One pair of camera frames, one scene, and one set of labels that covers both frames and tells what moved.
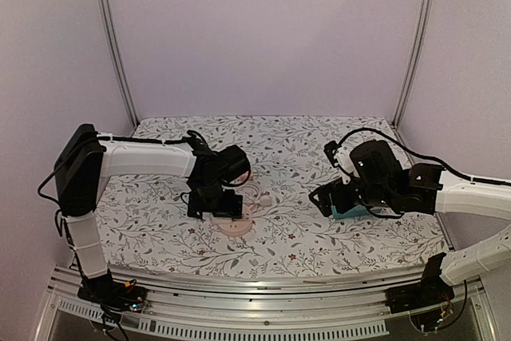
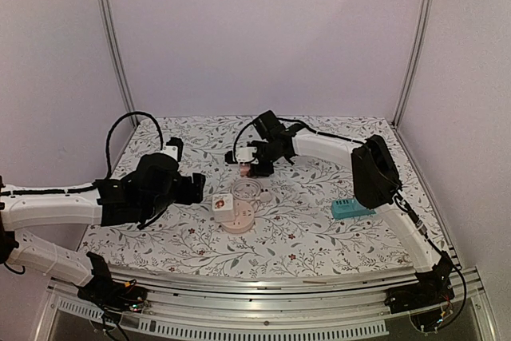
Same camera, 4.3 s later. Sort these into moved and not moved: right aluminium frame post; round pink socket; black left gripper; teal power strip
Moved: black left gripper
Not moved: teal power strip; round pink socket; right aluminium frame post
